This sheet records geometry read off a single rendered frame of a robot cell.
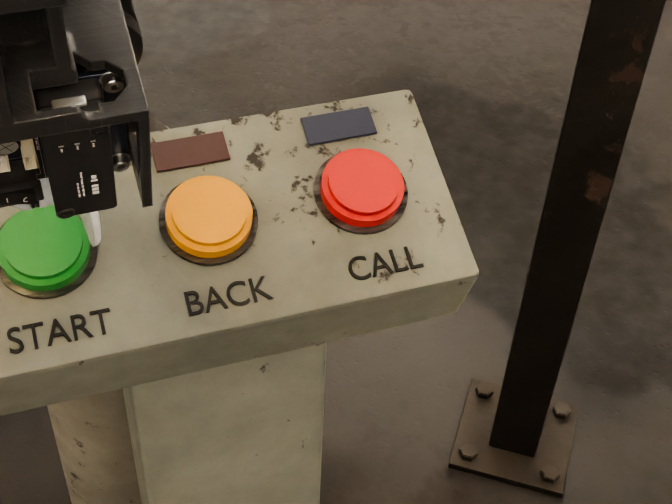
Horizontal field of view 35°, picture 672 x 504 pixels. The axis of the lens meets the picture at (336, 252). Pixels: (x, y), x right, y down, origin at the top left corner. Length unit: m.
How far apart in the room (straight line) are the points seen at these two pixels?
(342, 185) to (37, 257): 0.14
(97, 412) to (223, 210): 0.30
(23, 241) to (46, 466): 0.69
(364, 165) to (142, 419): 0.17
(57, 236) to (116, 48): 0.21
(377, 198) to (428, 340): 0.76
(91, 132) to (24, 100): 0.02
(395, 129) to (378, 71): 1.11
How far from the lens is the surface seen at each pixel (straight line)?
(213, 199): 0.49
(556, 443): 1.18
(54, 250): 0.48
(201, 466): 0.58
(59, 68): 0.28
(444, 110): 1.58
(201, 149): 0.52
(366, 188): 0.51
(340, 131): 0.53
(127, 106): 0.28
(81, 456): 0.81
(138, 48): 0.36
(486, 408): 1.19
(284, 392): 0.55
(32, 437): 1.19
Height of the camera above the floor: 0.94
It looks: 44 degrees down
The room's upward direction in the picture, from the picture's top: 3 degrees clockwise
